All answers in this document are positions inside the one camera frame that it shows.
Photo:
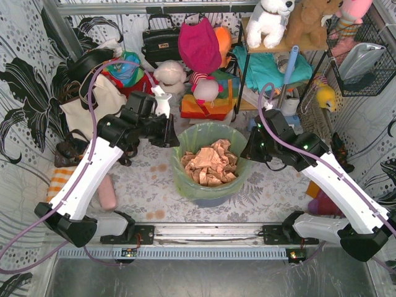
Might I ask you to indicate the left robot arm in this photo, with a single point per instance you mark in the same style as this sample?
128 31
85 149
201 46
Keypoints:
65 214

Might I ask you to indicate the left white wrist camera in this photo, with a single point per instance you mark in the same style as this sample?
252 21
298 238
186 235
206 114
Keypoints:
162 99

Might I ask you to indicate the pink case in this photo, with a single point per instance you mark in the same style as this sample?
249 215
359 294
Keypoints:
106 194

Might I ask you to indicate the orange checkered cloth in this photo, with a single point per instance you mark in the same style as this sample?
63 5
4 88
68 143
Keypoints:
59 178

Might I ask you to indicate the silver foil pouch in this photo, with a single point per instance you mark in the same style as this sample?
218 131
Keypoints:
360 60

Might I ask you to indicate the yellow plush toy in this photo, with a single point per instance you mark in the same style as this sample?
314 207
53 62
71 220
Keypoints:
325 96

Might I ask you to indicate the wooden shelf rack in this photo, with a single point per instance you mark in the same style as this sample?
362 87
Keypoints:
242 61

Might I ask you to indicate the brown teddy bear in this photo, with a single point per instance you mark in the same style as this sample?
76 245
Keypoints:
306 19

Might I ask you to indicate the blue floor mop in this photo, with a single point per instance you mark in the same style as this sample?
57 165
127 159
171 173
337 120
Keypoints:
286 64

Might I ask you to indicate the dark brown strap bag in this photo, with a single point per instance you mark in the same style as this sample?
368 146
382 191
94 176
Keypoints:
70 152

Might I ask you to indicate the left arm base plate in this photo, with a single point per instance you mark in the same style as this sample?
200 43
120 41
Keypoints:
138 234

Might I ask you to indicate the pink plush toy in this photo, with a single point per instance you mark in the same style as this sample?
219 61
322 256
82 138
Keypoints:
351 12

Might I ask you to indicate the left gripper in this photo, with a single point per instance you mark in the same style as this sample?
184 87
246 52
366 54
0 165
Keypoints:
169 131

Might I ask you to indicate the crumpled brown paper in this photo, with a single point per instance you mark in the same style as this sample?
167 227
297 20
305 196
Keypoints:
212 165

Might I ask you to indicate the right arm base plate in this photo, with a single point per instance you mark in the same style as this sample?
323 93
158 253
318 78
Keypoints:
275 235

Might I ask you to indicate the white sneakers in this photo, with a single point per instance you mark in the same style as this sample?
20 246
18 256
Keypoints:
290 102

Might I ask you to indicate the white plush dog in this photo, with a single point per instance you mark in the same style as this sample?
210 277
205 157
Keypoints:
268 22

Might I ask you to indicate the black leather handbag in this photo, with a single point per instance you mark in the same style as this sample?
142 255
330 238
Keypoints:
161 45

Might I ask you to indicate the colourful folded clothes stack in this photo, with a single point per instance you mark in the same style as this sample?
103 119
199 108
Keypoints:
128 78

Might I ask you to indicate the orange plush toy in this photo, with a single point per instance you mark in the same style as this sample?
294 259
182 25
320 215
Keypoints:
223 36

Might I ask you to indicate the green plastic trash bag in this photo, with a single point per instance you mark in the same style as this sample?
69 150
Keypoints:
200 135

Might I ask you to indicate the blue plastic trash bin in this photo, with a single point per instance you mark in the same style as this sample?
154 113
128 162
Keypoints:
213 201

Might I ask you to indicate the teal folded cloth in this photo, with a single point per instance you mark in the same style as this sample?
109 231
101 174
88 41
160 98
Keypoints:
263 69

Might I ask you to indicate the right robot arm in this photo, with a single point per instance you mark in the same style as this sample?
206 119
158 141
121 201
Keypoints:
365 227

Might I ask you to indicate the pink round plush doll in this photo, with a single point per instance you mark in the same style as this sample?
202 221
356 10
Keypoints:
204 87

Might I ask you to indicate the rainbow striped bag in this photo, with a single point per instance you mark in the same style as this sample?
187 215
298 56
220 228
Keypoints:
220 107

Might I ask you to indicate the black wire basket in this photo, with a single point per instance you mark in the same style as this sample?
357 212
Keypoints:
341 42

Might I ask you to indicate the white fluffy plush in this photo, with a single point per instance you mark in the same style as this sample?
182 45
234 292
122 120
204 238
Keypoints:
170 76

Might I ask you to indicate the magenta fabric bag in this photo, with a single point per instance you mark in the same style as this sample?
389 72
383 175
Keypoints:
198 47

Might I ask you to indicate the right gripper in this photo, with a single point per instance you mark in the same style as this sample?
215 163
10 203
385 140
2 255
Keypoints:
252 146

